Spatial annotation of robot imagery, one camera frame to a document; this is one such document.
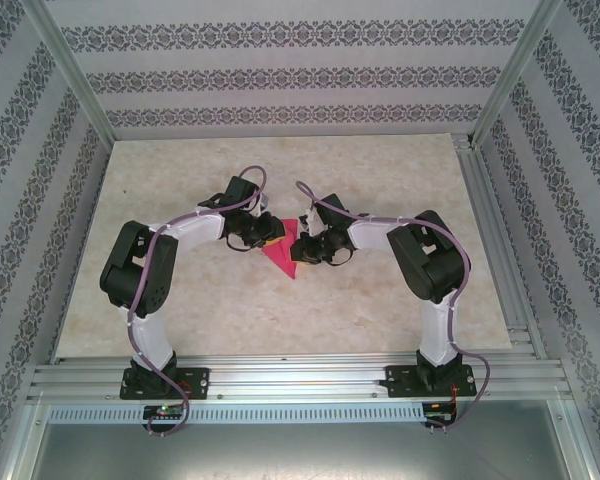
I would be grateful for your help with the pink cloth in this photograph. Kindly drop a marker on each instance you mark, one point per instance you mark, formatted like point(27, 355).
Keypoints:
point(282, 257)

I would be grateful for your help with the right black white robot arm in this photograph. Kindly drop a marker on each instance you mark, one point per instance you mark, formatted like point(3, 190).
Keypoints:
point(430, 260)

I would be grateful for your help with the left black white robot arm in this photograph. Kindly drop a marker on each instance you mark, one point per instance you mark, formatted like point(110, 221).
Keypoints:
point(135, 270)

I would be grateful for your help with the grey sheet metal panel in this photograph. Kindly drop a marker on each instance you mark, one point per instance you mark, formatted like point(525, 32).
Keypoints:
point(300, 455)

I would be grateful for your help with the aluminium mounting rail beam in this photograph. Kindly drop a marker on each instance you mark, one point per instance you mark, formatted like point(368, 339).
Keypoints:
point(300, 375)

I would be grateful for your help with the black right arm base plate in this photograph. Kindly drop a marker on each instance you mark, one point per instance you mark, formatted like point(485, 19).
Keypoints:
point(400, 380)

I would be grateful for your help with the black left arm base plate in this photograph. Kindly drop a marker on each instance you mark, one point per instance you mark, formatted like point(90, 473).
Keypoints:
point(197, 382)

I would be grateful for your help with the aluminium side rail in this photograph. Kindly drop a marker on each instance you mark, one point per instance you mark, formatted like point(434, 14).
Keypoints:
point(500, 250)

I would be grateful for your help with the aluminium frame post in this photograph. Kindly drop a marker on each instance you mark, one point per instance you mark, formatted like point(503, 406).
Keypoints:
point(70, 70)
point(517, 70)

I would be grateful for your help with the aluminium frame leg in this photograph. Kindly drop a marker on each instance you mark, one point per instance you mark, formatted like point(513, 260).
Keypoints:
point(577, 440)
point(22, 440)

